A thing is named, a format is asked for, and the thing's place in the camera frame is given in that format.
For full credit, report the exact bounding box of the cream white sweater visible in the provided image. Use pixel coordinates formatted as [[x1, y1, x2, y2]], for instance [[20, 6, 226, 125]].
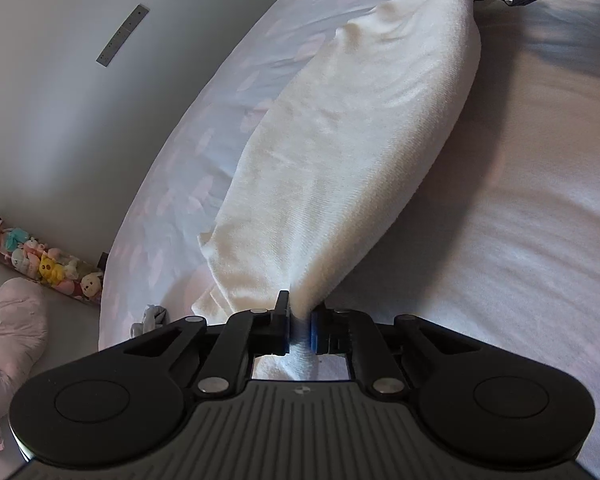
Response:
[[194, 0, 480, 380]]

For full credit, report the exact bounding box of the grey garment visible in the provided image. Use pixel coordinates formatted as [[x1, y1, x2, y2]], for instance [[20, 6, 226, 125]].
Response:
[[130, 304, 168, 338]]

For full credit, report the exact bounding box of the polka dot bed sheet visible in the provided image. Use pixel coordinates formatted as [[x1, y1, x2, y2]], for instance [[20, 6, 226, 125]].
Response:
[[99, 0, 600, 478]]

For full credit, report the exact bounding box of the pink rolled duvet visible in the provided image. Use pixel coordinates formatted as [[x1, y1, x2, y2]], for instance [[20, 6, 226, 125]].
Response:
[[0, 278, 48, 451]]

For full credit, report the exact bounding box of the plush toy hanging organizer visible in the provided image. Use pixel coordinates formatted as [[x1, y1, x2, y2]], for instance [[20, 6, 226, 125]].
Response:
[[0, 219, 104, 306]]

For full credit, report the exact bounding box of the black wall socket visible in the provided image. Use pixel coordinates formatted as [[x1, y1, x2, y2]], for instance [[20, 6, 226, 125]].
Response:
[[97, 252, 109, 271]]

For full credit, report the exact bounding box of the grey wall switch panel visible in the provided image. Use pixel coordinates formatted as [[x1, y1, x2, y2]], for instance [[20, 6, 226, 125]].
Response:
[[96, 4, 149, 67]]

